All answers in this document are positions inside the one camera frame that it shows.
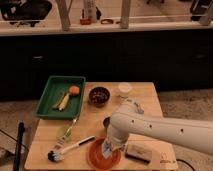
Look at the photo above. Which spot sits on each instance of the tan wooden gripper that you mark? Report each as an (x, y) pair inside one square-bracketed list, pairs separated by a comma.
[(116, 144)]

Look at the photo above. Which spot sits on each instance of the blue-grey towel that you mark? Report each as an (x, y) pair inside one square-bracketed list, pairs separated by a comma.
[(106, 149)]

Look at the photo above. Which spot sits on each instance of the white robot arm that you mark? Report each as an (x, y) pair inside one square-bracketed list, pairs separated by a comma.
[(192, 134)]

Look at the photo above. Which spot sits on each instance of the red bowl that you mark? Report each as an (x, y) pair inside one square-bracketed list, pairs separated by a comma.
[(97, 161)]

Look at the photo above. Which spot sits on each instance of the dark bowl with beans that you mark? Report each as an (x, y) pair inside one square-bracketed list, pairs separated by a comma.
[(99, 96)]

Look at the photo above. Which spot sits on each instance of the small metal cup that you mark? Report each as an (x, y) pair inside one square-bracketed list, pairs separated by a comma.
[(106, 122)]

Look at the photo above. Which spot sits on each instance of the wooden block eraser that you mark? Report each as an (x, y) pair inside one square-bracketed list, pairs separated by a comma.
[(138, 153)]

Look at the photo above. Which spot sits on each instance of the blue sponge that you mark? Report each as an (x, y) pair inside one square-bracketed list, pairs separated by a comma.
[(138, 108)]

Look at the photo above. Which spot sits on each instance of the white cup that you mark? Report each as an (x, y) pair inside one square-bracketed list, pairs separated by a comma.
[(124, 89)]

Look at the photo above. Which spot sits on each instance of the white dish brush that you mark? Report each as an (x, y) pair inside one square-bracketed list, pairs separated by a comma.
[(57, 155)]

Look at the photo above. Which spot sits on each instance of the green plastic tray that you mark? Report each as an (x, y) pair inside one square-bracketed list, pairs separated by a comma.
[(55, 90)]

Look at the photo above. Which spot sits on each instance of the black pole stand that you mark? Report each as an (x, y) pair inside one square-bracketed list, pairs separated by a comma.
[(17, 158)]

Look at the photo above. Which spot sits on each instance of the red round object on shelf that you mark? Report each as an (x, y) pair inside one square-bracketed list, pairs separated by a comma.
[(85, 21)]

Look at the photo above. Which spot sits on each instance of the black office chair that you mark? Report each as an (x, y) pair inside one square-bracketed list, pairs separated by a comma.
[(30, 12)]

